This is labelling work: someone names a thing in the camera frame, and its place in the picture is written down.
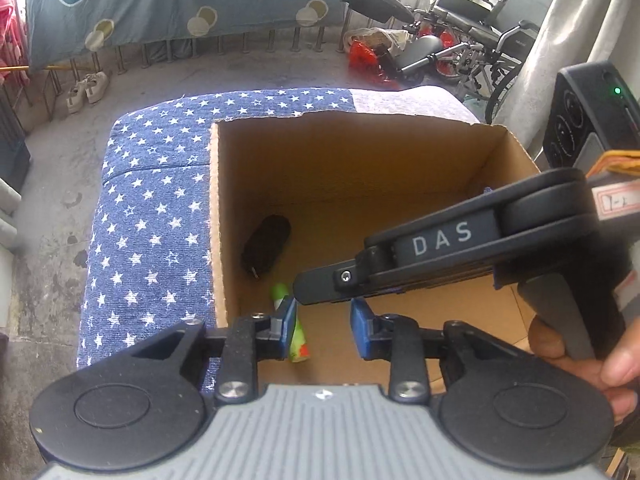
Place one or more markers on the blue star-print sofa cover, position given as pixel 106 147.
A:
pixel 150 210

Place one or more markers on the green and red tube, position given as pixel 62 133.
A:
pixel 301 347

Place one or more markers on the red plastic bag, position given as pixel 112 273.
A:
pixel 362 57

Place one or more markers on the blue sheet with circles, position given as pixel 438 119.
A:
pixel 150 0

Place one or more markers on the large cardboard box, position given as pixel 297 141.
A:
pixel 350 170

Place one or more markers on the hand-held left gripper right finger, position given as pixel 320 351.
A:
pixel 361 332

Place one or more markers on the yellow pole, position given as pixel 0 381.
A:
pixel 60 66

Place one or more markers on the white shoe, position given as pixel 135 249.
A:
pixel 97 86
pixel 76 97

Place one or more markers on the pink hanging cloth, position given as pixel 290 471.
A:
pixel 7 25

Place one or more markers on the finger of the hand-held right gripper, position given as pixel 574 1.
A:
pixel 320 285

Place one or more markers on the metal balcony railing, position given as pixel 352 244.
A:
pixel 296 40

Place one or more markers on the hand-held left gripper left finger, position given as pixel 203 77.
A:
pixel 286 330

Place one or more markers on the white curtain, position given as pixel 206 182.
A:
pixel 560 25

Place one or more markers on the person's right hand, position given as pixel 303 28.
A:
pixel 620 360

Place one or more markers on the black and silver wheelchair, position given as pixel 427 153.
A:
pixel 475 30

